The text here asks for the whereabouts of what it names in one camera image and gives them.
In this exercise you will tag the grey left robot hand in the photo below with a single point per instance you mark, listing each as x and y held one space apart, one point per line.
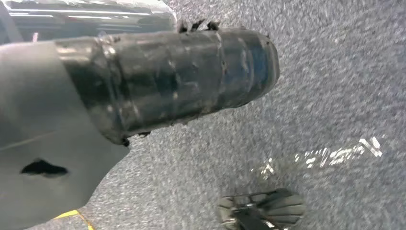
31 111

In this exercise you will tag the yellow floor tape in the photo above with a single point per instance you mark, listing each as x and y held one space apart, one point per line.
68 214

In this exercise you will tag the black robot foot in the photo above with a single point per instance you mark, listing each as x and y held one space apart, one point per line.
279 209

